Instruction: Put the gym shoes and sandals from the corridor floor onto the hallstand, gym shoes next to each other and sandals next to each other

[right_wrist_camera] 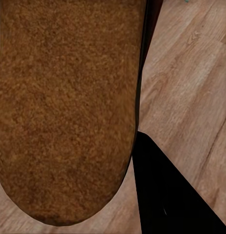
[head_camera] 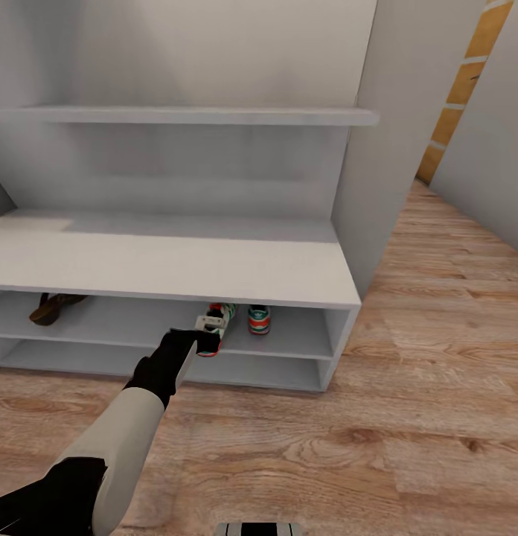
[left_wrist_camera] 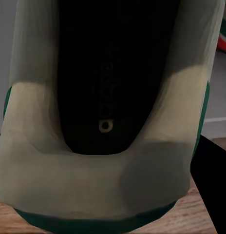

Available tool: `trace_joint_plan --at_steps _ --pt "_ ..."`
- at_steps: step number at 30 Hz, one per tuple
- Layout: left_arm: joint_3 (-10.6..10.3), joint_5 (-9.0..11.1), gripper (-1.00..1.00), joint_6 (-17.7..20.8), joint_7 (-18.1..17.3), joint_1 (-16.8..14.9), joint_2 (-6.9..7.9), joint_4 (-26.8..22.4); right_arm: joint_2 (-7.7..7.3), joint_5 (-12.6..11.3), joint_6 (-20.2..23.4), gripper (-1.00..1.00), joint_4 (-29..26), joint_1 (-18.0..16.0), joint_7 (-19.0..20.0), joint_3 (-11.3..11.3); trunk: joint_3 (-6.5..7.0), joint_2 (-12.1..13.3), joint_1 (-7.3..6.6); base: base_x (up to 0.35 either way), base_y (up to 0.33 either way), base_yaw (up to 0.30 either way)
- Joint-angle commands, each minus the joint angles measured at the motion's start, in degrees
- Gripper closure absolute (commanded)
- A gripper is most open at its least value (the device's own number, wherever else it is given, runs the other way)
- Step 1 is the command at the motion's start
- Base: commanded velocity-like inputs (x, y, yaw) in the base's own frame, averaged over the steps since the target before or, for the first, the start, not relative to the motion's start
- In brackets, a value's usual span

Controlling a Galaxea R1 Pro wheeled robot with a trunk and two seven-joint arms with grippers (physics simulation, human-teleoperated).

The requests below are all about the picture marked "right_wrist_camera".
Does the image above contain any sandal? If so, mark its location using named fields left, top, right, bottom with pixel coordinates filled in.
left=0, top=0, right=164, bottom=227

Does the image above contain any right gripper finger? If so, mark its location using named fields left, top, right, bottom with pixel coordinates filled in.
left=132, top=131, right=226, bottom=234

